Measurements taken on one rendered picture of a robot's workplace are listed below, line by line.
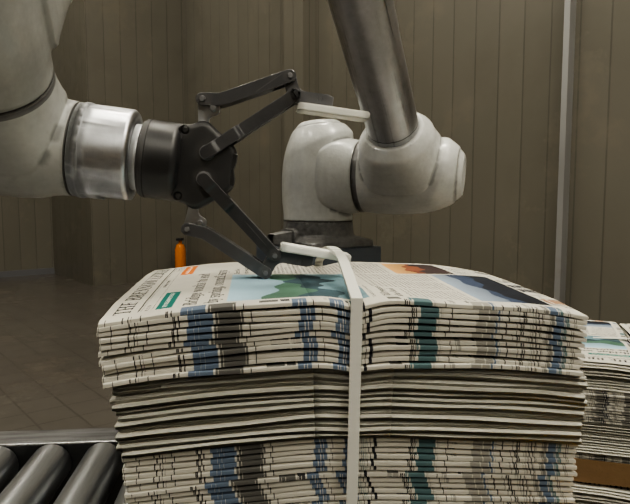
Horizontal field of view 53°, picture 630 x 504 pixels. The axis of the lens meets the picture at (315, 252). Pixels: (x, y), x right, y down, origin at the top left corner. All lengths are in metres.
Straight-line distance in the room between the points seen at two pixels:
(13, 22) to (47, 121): 0.10
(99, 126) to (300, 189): 0.79
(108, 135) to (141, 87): 7.65
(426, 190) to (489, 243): 3.53
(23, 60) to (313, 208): 0.88
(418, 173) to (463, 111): 3.73
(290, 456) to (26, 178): 0.34
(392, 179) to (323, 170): 0.16
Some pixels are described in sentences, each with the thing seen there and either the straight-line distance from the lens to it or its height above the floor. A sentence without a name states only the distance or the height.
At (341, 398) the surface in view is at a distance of 0.52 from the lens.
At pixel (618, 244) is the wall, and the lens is 4.31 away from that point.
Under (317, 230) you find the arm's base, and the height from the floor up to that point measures 1.04.
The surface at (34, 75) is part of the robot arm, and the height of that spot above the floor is 1.21.
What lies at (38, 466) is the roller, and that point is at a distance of 0.86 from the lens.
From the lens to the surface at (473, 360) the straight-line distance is 0.53.
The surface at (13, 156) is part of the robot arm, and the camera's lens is 0.61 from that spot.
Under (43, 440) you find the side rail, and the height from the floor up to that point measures 0.80.
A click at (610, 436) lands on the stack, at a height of 0.69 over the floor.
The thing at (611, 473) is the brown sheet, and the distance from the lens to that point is 1.29.
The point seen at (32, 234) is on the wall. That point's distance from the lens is 9.28.
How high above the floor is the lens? 1.12
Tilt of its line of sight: 5 degrees down
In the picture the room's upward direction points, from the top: straight up
